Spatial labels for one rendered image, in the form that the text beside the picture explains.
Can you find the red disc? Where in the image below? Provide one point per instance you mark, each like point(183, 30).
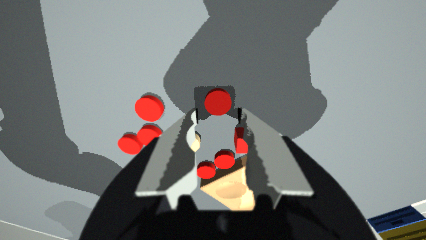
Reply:
point(149, 108)
point(130, 144)
point(224, 159)
point(205, 170)
point(218, 101)
point(147, 132)

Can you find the cream disc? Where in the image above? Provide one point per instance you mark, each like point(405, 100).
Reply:
point(195, 146)

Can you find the tan tray with round pockets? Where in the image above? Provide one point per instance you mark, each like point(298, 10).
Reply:
point(233, 193)

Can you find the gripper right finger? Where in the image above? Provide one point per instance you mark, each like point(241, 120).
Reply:
point(296, 183)

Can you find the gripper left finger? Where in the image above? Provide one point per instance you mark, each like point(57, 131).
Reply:
point(149, 184)

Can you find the red cube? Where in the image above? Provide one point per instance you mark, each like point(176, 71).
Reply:
point(240, 145)

